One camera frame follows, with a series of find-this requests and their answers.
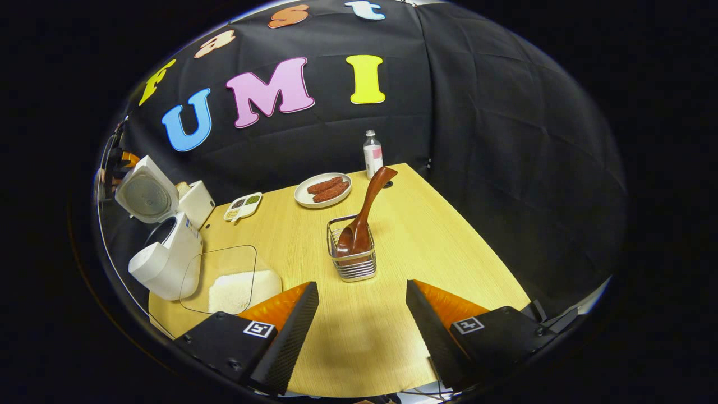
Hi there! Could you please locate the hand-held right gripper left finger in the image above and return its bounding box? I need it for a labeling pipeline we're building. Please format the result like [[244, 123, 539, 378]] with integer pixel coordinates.
[[174, 281, 320, 395]]

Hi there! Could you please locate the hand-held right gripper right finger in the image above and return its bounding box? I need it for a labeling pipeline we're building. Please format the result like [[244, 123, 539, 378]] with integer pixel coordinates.
[[405, 279, 561, 391]]

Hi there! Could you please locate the metal wire chopstick holder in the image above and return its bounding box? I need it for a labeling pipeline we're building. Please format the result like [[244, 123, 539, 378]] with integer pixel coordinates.
[[327, 215, 378, 282]]

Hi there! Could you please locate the white rice cooker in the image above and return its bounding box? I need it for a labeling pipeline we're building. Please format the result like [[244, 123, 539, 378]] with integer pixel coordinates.
[[115, 155, 204, 301]]

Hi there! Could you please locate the brown wooden spoon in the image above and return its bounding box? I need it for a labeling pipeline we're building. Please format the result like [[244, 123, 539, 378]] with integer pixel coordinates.
[[335, 166, 398, 259]]

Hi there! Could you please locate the clear plastic rice container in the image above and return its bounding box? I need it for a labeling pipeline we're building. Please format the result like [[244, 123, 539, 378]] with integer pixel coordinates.
[[179, 245, 283, 315]]

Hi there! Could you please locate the white toaster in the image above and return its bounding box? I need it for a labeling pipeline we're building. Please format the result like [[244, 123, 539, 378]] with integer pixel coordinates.
[[177, 180, 216, 229]]

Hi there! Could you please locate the white divided grain dish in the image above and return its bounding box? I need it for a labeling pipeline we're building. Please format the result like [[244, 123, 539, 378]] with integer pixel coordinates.
[[223, 192, 263, 223]]

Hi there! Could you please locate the white round plate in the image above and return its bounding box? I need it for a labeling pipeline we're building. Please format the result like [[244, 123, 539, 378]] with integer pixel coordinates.
[[294, 172, 353, 209]]

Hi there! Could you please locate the red sausage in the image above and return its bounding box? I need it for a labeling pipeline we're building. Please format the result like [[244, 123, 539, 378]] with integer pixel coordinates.
[[307, 176, 343, 194], [312, 181, 349, 203]]

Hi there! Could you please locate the clear bottle with pink label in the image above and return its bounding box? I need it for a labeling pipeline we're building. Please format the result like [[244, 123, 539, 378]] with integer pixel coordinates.
[[363, 130, 384, 180]]

